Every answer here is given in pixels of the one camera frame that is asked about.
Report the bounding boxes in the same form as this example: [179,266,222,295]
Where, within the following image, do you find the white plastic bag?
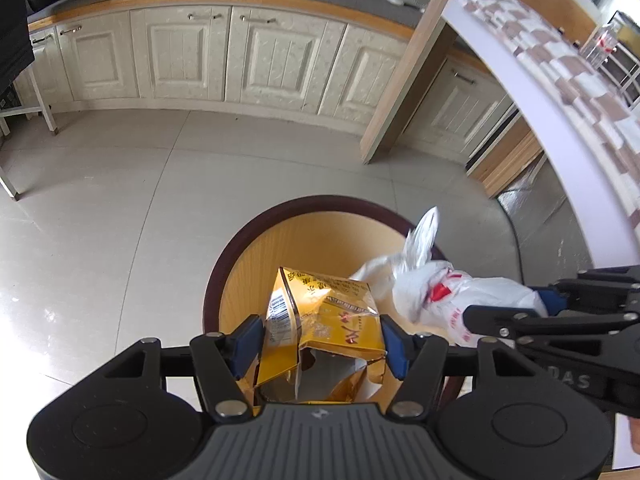
[350,207,551,348]

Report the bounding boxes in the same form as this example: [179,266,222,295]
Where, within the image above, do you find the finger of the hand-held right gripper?
[462,305,640,344]
[532,266,640,317]

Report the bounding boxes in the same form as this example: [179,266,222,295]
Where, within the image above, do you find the beige waste bin brown rim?
[202,195,523,401]

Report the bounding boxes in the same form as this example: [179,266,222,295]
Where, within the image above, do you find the stacked wooden boards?
[467,110,546,198]

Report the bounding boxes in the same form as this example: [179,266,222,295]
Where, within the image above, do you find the yellow snack bag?
[254,266,388,405]

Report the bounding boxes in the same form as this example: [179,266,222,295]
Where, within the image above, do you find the white table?
[442,0,640,271]

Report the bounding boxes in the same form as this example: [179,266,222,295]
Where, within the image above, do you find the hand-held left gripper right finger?
[379,312,543,422]

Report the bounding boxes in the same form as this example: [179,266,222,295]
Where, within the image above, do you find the grey crinkled floor sheet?
[497,152,596,281]

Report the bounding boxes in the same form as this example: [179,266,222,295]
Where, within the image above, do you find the clear water bottle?
[582,22,618,68]

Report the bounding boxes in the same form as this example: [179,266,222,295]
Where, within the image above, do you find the white metal stand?
[0,30,61,202]

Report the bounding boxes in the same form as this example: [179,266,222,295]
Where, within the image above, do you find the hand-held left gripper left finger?
[102,314,264,422]

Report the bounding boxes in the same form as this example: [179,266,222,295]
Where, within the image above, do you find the white cabinet wooden edge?
[25,0,516,158]

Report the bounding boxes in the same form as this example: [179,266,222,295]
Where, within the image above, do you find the wooden side panel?
[360,0,458,165]

